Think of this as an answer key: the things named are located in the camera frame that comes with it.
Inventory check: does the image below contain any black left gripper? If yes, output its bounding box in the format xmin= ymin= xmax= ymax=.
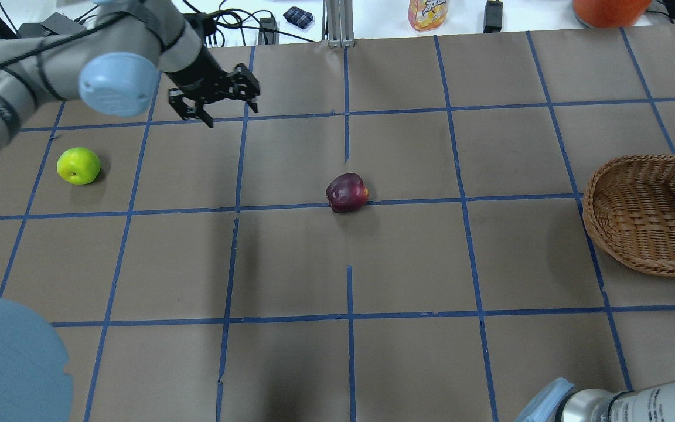
xmin=165 ymin=46 xmax=261 ymax=128

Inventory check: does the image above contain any green apple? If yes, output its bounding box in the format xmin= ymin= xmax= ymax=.
xmin=56 ymin=147 xmax=101 ymax=185

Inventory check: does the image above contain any dark red apple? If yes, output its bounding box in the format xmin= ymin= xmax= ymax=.
xmin=326 ymin=173 xmax=370 ymax=213

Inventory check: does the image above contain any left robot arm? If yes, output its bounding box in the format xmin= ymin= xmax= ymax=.
xmin=0 ymin=1 xmax=260 ymax=421

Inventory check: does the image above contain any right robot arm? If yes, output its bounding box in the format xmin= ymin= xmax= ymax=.
xmin=515 ymin=377 xmax=675 ymax=421

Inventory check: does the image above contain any wicker basket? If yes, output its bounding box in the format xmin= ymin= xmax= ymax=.
xmin=582 ymin=154 xmax=675 ymax=277

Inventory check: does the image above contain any black power adapter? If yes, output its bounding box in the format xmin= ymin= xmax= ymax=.
xmin=257 ymin=17 xmax=279 ymax=45
xmin=483 ymin=1 xmax=503 ymax=33

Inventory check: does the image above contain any dark blue checkered pouch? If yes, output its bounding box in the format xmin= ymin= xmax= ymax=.
xmin=283 ymin=7 xmax=315 ymax=30

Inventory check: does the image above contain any orange juice bottle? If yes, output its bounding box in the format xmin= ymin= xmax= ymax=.
xmin=407 ymin=0 xmax=449 ymax=32

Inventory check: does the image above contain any orange round object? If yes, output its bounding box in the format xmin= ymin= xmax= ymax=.
xmin=571 ymin=1 xmax=652 ymax=28

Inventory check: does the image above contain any black cable bundle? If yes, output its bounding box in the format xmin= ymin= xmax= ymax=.
xmin=185 ymin=0 xmax=329 ymax=49

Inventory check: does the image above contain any aluminium frame post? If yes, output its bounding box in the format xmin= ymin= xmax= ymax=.
xmin=322 ymin=1 xmax=356 ymax=48

